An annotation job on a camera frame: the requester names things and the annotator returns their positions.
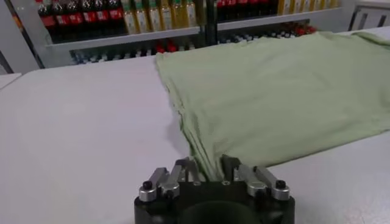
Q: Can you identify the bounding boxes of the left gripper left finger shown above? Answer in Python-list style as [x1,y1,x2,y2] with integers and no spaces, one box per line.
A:
[138,156,202,203]

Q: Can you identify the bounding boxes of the light green t-shirt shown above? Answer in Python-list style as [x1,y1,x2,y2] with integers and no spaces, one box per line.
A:
[155,30,390,182]

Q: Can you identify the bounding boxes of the white table grey legs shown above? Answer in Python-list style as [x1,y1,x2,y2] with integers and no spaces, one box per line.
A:
[347,0,390,31]

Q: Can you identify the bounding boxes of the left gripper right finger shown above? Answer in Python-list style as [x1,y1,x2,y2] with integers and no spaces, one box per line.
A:
[221,154,292,201]

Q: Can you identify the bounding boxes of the white beverage display shelf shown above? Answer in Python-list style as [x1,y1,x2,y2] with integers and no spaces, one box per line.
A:
[213,0,351,43]
[0,0,218,74]

